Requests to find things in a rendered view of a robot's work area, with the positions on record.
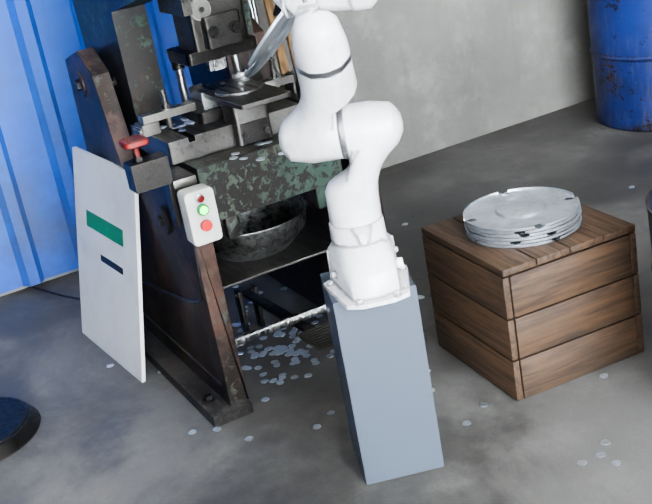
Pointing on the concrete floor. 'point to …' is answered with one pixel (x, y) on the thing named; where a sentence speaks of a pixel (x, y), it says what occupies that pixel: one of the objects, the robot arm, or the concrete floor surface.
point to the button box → (190, 230)
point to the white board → (109, 260)
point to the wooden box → (537, 302)
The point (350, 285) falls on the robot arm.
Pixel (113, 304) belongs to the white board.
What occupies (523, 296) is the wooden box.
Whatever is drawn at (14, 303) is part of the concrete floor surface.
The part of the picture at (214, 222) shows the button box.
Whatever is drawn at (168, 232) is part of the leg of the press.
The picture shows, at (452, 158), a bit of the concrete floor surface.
